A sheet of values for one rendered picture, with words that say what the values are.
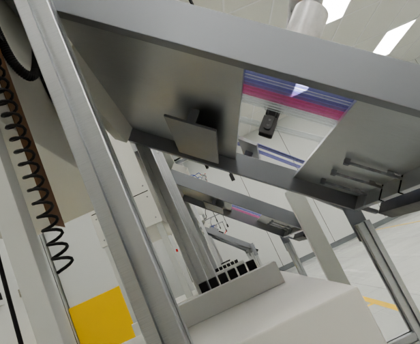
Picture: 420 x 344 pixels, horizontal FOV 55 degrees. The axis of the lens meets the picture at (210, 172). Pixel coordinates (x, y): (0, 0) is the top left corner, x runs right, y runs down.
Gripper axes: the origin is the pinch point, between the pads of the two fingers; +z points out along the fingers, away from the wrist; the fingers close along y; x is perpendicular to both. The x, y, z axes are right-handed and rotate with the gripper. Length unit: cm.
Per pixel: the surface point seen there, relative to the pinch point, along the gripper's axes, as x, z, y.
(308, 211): 19, 3, -61
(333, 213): 125, -155, -780
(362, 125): 16.8, 1.3, 18.1
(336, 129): 13.2, 1.4, 13.7
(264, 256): 18, -17, -774
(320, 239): 26, 11, -61
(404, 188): 31.0, 3.6, 0.5
